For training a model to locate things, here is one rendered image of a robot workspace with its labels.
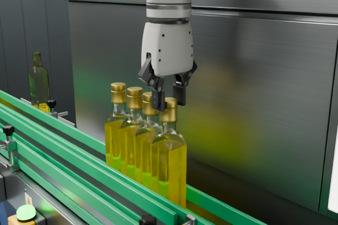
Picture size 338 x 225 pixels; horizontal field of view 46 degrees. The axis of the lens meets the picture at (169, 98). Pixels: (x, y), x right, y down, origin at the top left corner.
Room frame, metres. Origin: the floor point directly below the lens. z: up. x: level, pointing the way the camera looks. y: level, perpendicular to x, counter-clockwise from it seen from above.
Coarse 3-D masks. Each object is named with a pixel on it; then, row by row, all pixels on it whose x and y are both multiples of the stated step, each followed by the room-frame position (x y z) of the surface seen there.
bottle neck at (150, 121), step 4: (148, 116) 0.79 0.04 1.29; (152, 116) 0.79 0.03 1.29; (156, 116) 0.80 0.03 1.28; (148, 120) 0.79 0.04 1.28; (152, 120) 0.79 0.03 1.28; (156, 120) 0.80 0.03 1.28; (144, 124) 0.81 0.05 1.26; (148, 124) 0.79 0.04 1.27; (152, 124) 0.79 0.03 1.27; (156, 124) 0.80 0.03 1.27
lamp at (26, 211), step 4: (20, 208) 0.87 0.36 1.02; (24, 208) 0.87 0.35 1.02; (28, 208) 0.87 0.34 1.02; (32, 208) 0.87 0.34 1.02; (20, 212) 0.86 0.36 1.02; (24, 212) 0.85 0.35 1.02; (28, 212) 0.86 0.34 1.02; (32, 212) 0.86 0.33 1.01; (20, 216) 0.85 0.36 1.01; (24, 216) 0.85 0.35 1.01; (28, 216) 0.85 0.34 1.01; (32, 216) 0.86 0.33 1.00; (20, 220) 0.85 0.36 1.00; (24, 220) 0.85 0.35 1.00; (28, 220) 0.85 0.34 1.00
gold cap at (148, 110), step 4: (148, 92) 0.81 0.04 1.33; (144, 96) 0.80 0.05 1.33; (148, 96) 0.79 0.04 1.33; (144, 100) 0.80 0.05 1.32; (148, 100) 0.79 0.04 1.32; (144, 104) 0.80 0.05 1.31; (148, 104) 0.79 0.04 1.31; (144, 108) 0.80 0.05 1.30; (148, 108) 0.79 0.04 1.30; (152, 108) 0.79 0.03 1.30; (144, 112) 0.80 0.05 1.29; (148, 112) 0.79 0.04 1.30; (152, 112) 0.79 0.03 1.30; (156, 112) 0.79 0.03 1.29
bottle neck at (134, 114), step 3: (141, 108) 0.85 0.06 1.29; (129, 111) 0.84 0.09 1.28; (132, 111) 0.84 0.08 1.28; (135, 111) 0.84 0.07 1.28; (138, 111) 0.84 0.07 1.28; (141, 111) 0.85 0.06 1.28; (129, 114) 0.84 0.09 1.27; (132, 114) 0.84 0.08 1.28; (135, 114) 0.84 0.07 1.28; (138, 114) 0.84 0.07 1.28; (141, 114) 0.85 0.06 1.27; (129, 117) 0.84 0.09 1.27; (132, 117) 0.84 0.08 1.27; (135, 117) 0.84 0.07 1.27; (138, 117) 0.84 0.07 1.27; (141, 117) 0.85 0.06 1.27
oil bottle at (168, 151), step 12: (156, 144) 0.75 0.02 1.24; (168, 144) 0.73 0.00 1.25; (180, 144) 0.75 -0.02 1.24; (156, 156) 0.75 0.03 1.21; (168, 156) 0.73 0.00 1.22; (180, 156) 0.75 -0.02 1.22; (156, 168) 0.75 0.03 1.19; (168, 168) 0.73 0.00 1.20; (180, 168) 0.75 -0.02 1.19; (156, 180) 0.75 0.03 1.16; (168, 180) 0.73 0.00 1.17; (180, 180) 0.75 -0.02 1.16; (156, 192) 0.75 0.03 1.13; (168, 192) 0.73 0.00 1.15; (180, 192) 0.75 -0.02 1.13; (180, 204) 0.75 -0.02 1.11
